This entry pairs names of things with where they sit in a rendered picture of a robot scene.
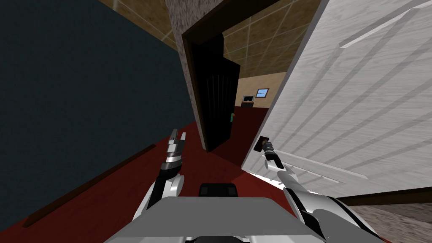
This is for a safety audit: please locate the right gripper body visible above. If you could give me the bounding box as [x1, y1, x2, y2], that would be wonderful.
[254, 135, 270, 152]

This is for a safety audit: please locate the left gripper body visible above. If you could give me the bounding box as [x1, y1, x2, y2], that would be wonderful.
[167, 140, 186, 159]

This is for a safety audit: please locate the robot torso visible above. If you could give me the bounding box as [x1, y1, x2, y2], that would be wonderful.
[104, 183, 327, 243]

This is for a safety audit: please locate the black door leaf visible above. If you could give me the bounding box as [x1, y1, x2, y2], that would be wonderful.
[191, 33, 241, 153]

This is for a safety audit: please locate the white panelled door leaf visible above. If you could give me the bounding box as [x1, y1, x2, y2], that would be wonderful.
[241, 0, 432, 198]

